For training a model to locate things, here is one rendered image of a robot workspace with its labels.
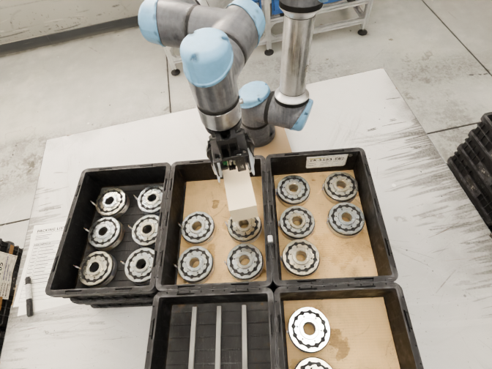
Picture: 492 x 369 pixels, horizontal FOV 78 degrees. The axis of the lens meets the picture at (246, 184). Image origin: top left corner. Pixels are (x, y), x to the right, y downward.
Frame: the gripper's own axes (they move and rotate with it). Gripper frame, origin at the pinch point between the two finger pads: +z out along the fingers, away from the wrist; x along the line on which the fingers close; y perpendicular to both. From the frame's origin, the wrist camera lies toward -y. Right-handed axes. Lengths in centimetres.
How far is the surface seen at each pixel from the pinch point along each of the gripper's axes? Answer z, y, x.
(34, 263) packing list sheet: 39, -4, -79
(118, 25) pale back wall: 105, -271, -89
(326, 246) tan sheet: 25.7, 15.8, 21.0
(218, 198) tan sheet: 25.8, -7.2, -8.0
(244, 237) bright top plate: 22.6, 9.1, -2.0
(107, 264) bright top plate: 22.9, 8.4, -42.8
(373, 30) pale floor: 109, -187, 138
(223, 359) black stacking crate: 25.9, 38.3, -12.8
